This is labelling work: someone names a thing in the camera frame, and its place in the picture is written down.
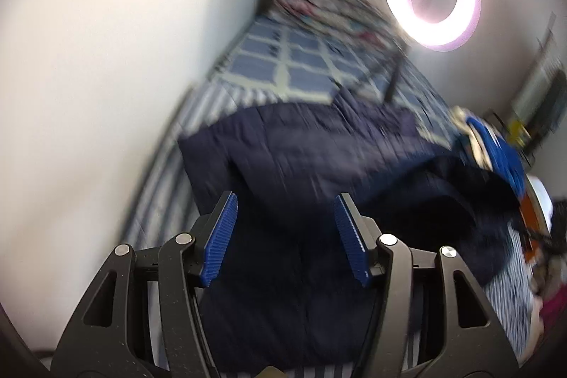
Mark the blue jacket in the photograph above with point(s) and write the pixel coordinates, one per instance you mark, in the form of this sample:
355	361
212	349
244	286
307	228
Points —
500	156

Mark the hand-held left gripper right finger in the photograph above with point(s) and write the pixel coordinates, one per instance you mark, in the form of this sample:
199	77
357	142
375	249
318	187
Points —
352	240

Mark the hanging dark clothes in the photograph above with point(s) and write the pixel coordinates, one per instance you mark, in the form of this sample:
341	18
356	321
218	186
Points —
556	108

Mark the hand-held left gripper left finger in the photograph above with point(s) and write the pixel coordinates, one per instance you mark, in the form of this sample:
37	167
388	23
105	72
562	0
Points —
219	240

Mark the orange box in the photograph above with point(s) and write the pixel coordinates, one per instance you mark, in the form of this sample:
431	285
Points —
529	218

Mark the white cloth cover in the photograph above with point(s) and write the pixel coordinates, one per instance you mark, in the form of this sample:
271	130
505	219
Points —
542	201

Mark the navy puffer jacket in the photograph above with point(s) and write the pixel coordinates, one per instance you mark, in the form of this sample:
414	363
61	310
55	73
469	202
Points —
283	156

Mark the yellow box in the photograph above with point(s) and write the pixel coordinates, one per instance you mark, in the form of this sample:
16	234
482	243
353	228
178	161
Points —
518	134

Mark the folded floral quilt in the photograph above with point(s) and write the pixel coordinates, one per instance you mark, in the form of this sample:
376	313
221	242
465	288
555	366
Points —
319	1

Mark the black tripod stand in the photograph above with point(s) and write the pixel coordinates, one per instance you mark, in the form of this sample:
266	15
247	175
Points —
393	81

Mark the blue checked bedsheet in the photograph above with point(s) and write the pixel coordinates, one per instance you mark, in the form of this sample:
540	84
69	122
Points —
283	63

